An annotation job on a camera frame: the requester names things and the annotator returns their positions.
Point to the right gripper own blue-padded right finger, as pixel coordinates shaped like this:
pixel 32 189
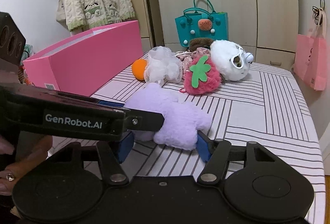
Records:
pixel 216 154

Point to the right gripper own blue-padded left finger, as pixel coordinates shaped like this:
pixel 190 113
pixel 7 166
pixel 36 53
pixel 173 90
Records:
pixel 110 157

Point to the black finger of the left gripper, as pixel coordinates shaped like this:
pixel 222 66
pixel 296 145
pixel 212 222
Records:
pixel 152 121

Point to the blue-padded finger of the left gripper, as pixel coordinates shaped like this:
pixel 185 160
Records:
pixel 110 104

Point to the purple plush toy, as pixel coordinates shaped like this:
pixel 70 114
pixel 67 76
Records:
pixel 182 121

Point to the orange sponge ball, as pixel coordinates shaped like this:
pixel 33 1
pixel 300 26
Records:
pixel 138 69

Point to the white mesh bath pouf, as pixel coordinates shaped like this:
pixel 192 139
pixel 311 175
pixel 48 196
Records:
pixel 162 65

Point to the pink strawberry plush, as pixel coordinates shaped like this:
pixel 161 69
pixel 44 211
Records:
pixel 201 76

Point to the pink floral fabric scrunchie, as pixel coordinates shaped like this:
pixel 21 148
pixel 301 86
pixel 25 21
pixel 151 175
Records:
pixel 187 57

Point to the person's left hand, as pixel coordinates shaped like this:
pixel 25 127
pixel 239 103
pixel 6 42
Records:
pixel 15 171

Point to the pink storage box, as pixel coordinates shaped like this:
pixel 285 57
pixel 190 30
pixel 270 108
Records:
pixel 83 63

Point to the white plush toy with glasses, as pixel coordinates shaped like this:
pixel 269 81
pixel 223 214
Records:
pixel 230 59

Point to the canvas tote bag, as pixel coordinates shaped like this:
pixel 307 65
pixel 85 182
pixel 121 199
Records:
pixel 60 14

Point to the teal tote bag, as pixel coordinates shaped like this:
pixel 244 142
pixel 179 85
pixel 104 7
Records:
pixel 200 23

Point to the pink paper bag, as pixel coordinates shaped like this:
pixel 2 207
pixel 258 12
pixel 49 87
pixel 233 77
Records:
pixel 311 54

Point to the black camera mount box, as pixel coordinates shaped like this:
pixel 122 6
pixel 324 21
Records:
pixel 12 43

